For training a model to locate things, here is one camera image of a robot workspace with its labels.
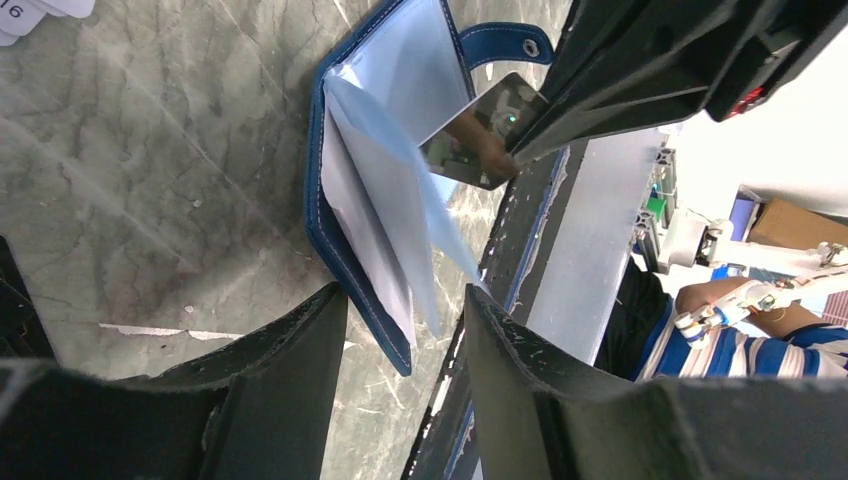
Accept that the cardboard box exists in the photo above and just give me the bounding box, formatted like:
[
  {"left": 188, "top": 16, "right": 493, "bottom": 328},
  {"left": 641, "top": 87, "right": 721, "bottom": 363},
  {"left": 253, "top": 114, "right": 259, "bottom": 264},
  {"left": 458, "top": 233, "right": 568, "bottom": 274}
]
[{"left": 748, "top": 199, "right": 847, "bottom": 250}]

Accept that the blue leather card holder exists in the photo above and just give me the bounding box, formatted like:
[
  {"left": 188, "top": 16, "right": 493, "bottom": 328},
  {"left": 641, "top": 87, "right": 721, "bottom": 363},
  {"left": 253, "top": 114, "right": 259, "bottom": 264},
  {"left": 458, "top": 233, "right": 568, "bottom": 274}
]
[{"left": 304, "top": 0, "right": 554, "bottom": 376}]

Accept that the single black card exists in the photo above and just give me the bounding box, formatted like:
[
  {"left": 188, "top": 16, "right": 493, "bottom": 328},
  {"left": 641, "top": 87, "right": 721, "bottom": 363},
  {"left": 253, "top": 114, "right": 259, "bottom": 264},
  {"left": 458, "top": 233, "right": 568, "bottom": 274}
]
[{"left": 420, "top": 72, "right": 548, "bottom": 190}]

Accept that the silver card stack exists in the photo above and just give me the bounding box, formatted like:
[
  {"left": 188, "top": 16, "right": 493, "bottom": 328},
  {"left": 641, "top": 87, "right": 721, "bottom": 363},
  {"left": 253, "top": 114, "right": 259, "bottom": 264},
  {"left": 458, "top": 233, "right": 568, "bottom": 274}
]
[{"left": 1, "top": 0, "right": 95, "bottom": 47}]

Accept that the seated person striped shirt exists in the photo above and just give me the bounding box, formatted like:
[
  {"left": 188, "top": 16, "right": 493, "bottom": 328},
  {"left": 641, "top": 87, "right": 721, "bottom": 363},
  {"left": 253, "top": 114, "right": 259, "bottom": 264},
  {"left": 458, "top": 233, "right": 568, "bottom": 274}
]
[{"left": 594, "top": 260, "right": 847, "bottom": 382}]

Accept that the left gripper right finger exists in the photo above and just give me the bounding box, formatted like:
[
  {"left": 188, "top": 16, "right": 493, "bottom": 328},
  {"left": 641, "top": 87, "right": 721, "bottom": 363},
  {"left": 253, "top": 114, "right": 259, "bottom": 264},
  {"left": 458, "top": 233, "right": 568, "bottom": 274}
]
[{"left": 464, "top": 285, "right": 847, "bottom": 479}]

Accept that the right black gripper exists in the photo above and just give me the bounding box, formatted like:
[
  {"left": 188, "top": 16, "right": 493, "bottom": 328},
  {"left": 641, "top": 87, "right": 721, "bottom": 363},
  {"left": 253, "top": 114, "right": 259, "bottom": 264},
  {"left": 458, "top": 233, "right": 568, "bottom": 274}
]
[{"left": 507, "top": 1, "right": 847, "bottom": 164}]

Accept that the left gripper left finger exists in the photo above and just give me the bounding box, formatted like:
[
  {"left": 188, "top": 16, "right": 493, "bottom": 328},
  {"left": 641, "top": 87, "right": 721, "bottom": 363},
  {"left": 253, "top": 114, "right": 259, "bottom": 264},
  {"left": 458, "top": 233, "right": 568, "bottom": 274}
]
[{"left": 1, "top": 283, "right": 348, "bottom": 479}]

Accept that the black card stack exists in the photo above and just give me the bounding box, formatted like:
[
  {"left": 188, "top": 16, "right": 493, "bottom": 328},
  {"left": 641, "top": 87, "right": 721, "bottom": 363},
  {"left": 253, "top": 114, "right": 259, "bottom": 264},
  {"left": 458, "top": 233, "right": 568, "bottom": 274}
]
[{"left": 1, "top": 237, "right": 57, "bottom": 361}]

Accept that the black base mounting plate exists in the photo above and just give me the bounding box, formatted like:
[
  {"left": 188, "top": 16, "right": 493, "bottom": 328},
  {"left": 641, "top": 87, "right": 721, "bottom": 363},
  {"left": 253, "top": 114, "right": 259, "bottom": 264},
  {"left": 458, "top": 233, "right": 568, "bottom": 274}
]
[{"left": 400, "top": 140, "right": 588, "bottom": 479}]

